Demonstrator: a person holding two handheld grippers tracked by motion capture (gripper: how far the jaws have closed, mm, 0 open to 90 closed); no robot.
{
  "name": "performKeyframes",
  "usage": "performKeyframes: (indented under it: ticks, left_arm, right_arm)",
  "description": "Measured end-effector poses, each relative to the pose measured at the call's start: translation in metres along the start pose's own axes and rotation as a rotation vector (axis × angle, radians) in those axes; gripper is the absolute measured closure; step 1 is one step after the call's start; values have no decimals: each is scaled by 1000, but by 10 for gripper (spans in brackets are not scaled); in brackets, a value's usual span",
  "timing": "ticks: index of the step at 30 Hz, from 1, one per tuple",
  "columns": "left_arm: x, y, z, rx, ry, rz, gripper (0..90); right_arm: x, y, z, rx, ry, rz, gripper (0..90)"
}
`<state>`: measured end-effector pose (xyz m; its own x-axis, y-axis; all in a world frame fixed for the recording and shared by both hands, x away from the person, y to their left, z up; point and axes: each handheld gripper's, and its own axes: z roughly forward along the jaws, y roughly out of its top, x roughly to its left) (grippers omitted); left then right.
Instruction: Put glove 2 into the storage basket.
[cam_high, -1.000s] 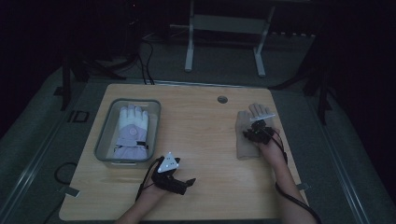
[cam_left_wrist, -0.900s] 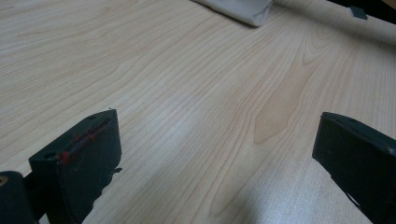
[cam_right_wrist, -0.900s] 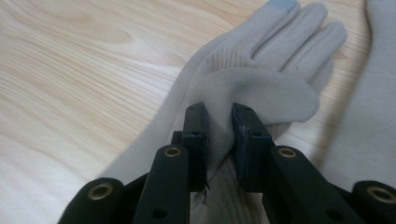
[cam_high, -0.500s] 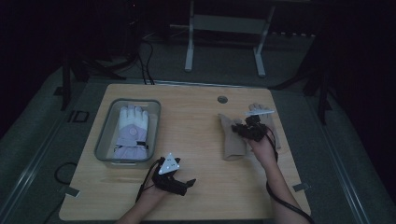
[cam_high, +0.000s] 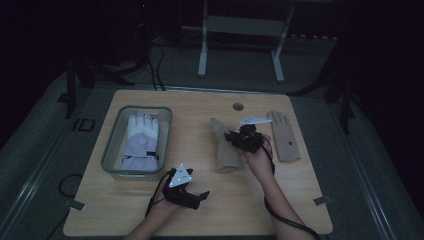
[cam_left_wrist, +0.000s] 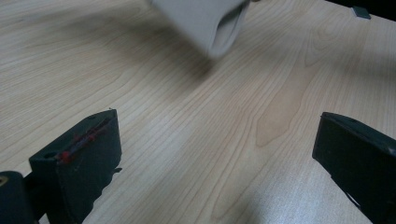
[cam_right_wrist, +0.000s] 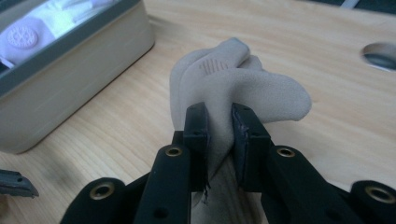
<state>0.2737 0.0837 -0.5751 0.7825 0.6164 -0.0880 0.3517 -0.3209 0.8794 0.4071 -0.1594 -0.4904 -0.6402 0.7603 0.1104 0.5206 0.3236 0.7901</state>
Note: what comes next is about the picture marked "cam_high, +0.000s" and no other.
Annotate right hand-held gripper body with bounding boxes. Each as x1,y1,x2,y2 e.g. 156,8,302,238
234,115,273,154

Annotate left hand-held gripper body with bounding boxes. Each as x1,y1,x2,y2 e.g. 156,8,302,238
163,163,205,211

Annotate plain beige knit glove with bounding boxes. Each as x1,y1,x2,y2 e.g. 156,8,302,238
210,116,247,174

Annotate white and purple ski glove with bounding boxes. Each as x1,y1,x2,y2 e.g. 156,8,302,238
121,111,161,173

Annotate clear plastic storage bin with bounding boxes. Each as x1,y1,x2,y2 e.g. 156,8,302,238
100,105,174,181

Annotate person's left hand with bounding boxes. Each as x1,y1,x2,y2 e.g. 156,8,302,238
151,187,184,218

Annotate person's right hand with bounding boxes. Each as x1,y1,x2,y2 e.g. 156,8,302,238
241,134,276,183

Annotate beige knit glove with button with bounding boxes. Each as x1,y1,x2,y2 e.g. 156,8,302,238
265,110,302,163

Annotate grey tape strip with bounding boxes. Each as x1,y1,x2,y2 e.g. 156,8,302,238
312,195,333,207
63,198,87,212

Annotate black stand with angled legs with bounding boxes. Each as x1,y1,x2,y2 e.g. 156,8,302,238
289,33,358,135

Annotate white metal stand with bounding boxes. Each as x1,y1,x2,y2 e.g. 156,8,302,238
182,0,296,84

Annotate black tripod stand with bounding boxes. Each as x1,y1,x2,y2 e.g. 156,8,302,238
64,0,150,120

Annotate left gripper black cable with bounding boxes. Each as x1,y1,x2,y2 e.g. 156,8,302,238
145,169,174,218

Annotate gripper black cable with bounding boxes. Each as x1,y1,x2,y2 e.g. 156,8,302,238
145,169,174,218
260,141,322,240

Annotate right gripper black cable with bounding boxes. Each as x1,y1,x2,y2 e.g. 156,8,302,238
260,141,322,240

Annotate black cables on floor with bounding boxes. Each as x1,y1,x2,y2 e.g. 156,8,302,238
146,38,167,92

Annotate black rectangular bracket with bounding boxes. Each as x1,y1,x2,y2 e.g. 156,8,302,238
72,117,97,132

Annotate black looped floor cable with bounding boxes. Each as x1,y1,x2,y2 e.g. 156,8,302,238
57,173,84,200

